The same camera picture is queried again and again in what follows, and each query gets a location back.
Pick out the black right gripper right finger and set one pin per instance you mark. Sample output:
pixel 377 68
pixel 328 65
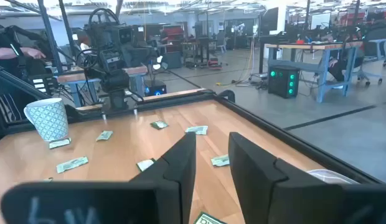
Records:
pixel 258 186

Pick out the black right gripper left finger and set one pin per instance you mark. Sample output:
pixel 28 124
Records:
pixel 168 193

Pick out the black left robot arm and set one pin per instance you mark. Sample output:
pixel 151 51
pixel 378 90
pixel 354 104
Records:
pixel 113 82

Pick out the person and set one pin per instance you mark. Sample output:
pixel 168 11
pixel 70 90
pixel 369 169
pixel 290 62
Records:
pixel 163 35
pixel 3 40
pixel 342 65

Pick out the black computer with blue light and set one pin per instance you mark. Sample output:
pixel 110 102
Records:
pixel 155 88

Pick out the wooden table with blue legs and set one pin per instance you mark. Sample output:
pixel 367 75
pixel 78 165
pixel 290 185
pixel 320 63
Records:
pixel 71 77

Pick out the clear plastic bin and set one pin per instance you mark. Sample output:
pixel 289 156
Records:
pixel 330 176

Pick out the black box with white labels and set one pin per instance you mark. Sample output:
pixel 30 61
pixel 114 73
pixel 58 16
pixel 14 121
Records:
pixel 40 84

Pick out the black computer with green lights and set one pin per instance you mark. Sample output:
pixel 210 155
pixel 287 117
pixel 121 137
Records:
pixel 283 84

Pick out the white patterned ceramic mug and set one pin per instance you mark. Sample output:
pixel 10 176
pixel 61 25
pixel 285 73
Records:
pixel 51 119

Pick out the black monitor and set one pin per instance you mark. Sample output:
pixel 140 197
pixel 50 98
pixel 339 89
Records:
pixel 269 20

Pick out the blue workbench with wooden top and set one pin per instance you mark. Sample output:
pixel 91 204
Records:
pixel 323 46

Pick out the black aluminium table frame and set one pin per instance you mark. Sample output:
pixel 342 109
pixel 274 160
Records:
pixel 274 129

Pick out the black frame clamp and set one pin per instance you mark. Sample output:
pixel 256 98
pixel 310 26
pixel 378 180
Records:
pixel 228 95

